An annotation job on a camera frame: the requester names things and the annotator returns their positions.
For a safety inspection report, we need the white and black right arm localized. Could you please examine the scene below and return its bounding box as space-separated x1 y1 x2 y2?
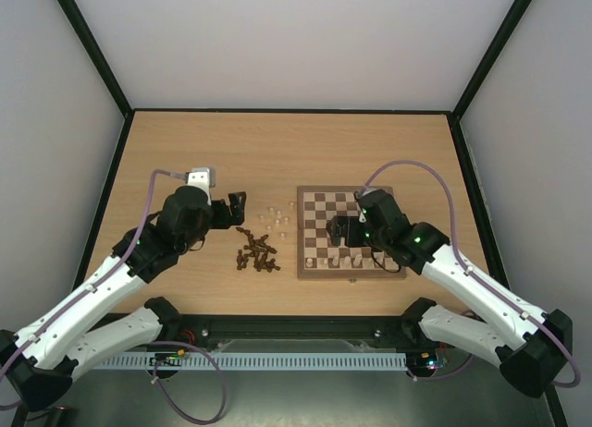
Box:
327 189 573 398

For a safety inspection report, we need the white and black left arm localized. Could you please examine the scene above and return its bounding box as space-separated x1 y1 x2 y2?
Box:
1 185 247 411

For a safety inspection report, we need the pile of dark chess pieces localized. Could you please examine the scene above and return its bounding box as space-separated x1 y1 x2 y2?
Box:
236 226 281 273

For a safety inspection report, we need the wooden chessboard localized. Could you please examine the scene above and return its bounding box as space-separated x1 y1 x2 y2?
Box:
297 186 407 283

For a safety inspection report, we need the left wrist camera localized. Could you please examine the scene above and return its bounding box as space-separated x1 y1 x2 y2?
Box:
186 166 216 204

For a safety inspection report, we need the black enclosure frame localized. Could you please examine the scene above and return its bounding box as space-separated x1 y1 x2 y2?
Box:
11 0 568 427

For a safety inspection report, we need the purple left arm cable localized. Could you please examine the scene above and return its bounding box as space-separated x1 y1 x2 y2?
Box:
0 168 191 409

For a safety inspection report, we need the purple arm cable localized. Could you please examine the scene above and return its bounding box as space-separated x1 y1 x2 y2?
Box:
0 168 191 409
360 161 582 387

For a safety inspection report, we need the light blue cable duct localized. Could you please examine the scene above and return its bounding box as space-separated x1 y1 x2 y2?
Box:
96 352 407 372

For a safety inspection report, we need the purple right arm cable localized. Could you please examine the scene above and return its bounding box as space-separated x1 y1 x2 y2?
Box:
360 161 582 387

